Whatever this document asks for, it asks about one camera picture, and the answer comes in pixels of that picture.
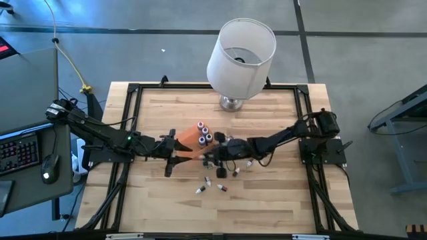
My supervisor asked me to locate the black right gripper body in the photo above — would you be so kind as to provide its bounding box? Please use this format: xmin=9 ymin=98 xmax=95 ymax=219
xmin=213 ymin=131 xmax=256 ymax=179

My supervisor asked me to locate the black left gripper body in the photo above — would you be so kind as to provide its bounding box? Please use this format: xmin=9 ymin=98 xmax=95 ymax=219
xmin=151 ymin=129 xmax=176 ymax=177

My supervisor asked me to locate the orange translucent plastic bin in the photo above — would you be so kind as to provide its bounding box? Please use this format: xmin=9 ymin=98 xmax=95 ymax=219
xmin=175 ymin=121 xmax=218 ymax=161

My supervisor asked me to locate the white shade table lamp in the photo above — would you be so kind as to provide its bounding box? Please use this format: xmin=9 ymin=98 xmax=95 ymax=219
xmin=206 ymin=17 xmax=278 ymax=113

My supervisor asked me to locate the white plastic box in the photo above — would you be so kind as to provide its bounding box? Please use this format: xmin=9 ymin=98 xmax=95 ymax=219
xmin=71 ymin=138 xmax=88 ymax=175

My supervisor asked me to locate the black computer mouse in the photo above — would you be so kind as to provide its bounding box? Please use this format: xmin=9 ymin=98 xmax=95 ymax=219
xmin=40 ymin=153 xmax=61 ymax=185

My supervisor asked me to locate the dark grey desk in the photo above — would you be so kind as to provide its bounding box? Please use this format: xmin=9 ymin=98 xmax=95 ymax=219
xmin=0 ymin=113 xmax=75 ymax=221

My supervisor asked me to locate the backlit computer keyboard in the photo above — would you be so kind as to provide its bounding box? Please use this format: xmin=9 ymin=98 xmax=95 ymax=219
xmin=0 ymin=132 xmax=41 ymax=177

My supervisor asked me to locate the grey computer monitor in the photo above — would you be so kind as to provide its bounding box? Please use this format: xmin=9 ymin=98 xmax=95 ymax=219
xmin=0 ymin=47 xmax=60 ymax=136

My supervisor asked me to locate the blue grey metal table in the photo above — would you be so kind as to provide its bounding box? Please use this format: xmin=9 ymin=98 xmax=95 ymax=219
xmin=370 ymin=83 xmax=427 ymax=195

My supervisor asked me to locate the black tablet device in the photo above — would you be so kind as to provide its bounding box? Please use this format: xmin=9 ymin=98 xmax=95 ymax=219
xmin=0 ymin=179 xmax=15 ymax=218

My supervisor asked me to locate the black device red display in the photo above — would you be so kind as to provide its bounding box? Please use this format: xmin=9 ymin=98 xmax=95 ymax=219
xmin=0 ymin=35 xmax=20 ymax=61

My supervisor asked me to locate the black yellow striped block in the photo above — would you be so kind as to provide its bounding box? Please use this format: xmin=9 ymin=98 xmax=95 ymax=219
xmin=406 ymin=224 xmax=427 ymax=236

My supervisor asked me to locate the black chair base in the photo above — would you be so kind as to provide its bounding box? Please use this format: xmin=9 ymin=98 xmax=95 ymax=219
xmin=0 ymin=0 xmax=15 ymax=16

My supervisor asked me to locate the black aluminium table frame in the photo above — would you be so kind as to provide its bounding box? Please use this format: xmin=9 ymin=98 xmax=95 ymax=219
xmin=75 ymin=75 xmax=360 ymax=234

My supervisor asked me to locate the black metal post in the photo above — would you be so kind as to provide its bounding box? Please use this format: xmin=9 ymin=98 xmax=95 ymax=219
xmin=85 ymin=91 xmax=104 ymax=129

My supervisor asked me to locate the white table edge bracket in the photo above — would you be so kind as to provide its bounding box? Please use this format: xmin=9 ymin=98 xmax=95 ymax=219
xmin=292 ymin=234 xmax=330 ymax=240
xmin=105 ymin=233 xmax=144 ymax=240

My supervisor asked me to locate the yellow power cable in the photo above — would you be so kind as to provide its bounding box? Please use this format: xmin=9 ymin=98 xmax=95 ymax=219
xmin=43 ymin=0 xmax=93 ymax=94

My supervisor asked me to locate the black floor cable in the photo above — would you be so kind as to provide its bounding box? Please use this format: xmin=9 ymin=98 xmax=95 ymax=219
xmin=368 ymin=99 xmax=427 ymax=137

